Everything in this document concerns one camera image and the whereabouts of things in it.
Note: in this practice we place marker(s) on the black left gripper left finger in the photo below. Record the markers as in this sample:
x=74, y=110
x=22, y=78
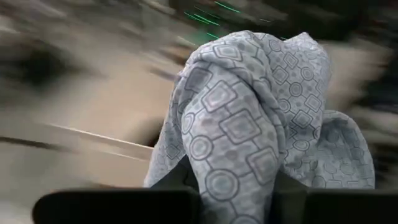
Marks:
x=124, y=208

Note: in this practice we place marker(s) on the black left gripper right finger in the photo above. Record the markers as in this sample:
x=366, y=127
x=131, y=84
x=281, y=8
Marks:
x=342, y=208

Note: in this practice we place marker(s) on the light blue patterned garment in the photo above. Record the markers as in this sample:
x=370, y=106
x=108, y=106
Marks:
x=242, y=124

